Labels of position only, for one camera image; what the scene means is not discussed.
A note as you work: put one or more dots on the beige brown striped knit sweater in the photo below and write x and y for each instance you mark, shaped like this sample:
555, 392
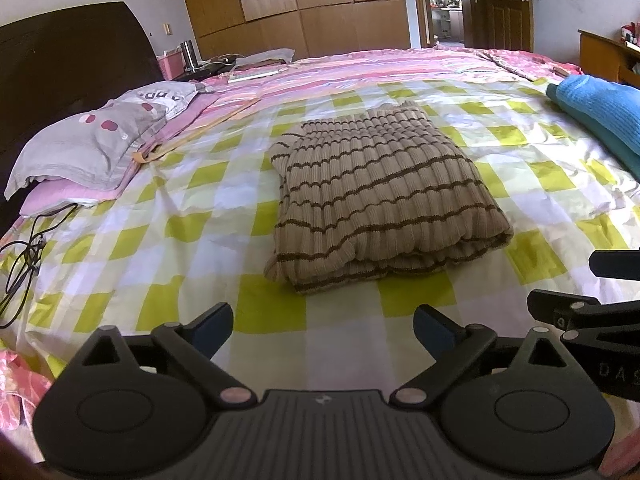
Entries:
382, 192

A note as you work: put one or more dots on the wooden side cabinet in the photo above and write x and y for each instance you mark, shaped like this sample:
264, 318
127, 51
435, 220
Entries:
608, 59

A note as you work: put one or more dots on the blue knit garment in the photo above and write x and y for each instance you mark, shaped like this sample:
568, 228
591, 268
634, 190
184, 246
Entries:
608, 110

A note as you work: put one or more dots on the dark brown wooden door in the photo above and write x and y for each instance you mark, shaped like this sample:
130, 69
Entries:
503, 24

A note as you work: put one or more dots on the white book on bed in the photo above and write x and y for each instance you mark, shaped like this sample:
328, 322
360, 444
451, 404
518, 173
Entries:
255, 73

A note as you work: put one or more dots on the pink storage box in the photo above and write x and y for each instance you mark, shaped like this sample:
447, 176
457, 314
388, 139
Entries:
171, 64

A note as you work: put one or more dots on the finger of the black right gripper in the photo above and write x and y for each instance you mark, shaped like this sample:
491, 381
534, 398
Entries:
622, 264
611, 323

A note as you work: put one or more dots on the grey pillow with pink dots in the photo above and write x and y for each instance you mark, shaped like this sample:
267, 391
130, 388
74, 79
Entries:
94, 149

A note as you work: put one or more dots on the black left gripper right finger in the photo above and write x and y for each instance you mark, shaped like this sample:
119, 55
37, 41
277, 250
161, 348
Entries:
465, 353

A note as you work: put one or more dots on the pink striped quilt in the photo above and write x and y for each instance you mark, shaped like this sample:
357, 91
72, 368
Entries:
380, 65

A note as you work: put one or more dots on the metal thermos cup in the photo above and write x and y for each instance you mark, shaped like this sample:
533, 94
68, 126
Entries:
189, 56

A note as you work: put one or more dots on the wooden wardrobe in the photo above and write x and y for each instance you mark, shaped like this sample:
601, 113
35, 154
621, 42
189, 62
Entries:
309, 27

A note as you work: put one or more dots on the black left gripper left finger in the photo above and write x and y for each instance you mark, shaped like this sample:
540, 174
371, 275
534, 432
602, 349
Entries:
170, 365

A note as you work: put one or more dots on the green white checkered bed sheet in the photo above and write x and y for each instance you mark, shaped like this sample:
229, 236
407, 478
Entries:
195, 229

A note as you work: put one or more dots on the dark wooden headboard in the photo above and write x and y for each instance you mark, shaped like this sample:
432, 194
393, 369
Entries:
60, 64

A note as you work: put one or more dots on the grey cloth on nightstand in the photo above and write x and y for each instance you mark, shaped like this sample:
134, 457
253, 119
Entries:
273, 56

